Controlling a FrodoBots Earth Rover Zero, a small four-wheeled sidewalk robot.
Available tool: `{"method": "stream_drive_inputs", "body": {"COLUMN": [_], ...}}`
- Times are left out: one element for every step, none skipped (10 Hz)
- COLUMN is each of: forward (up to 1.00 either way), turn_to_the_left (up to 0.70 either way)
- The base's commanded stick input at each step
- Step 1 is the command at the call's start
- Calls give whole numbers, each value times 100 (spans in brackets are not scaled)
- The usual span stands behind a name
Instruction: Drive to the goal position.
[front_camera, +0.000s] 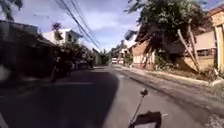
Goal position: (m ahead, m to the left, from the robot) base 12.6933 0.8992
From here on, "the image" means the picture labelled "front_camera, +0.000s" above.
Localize dark building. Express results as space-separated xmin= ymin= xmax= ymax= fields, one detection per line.
xmin=0 ymin=19 xmax=60 ymax=83

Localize white building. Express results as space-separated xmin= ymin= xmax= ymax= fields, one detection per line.
xmin=41 ymin=28 xmax=84 ymax=46

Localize pale concrete kerb strip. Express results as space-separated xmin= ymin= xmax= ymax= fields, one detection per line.
xmin=114 ymin=64 xmax=224 ymax=101

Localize orange building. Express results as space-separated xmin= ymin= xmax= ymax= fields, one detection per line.
xmin=181 ymin=3 xmax=224 ymax=74

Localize dark bushes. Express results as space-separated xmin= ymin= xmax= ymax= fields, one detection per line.
xmin=49 ymin=41 xmax=96 ymax=83

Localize vehicle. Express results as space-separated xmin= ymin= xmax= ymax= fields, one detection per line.
xmin=111 ymin=57 xmax=120 ymax=65

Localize large leaning tree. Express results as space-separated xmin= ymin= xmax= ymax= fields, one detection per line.
xmin=125 ymin=0 xmax=209 ymax=74

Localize overhead wires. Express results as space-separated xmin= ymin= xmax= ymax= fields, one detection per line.
xmin=54 ymin=0 xmax=103 ymax=51

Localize grey asphalt road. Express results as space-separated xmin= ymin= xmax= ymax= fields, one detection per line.
xmin=0 ymin=64 xmax=224 ymax=128

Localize brick building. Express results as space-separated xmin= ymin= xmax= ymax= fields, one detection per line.
xmin=130 ymin=23 xmax=158 ymax=70

